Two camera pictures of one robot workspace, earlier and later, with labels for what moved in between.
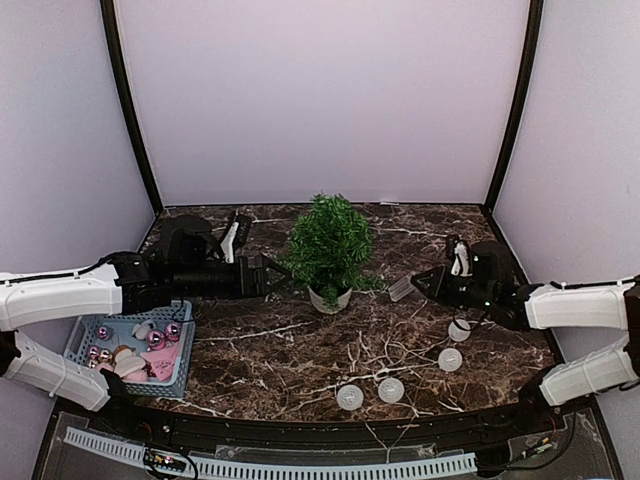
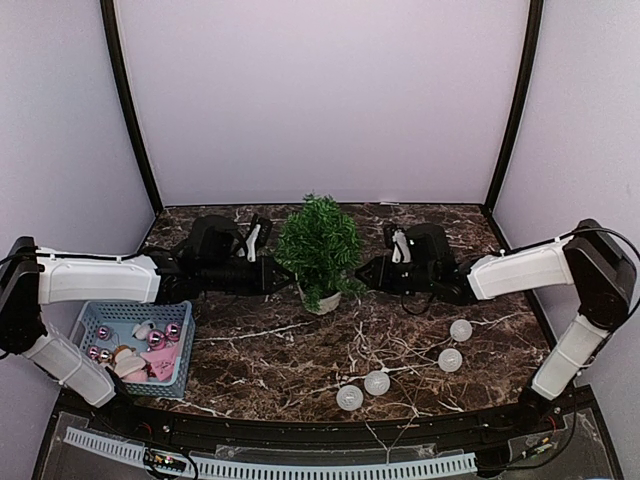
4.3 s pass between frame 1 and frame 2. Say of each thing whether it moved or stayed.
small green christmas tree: moved
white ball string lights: moved
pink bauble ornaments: stayed
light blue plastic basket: stayed
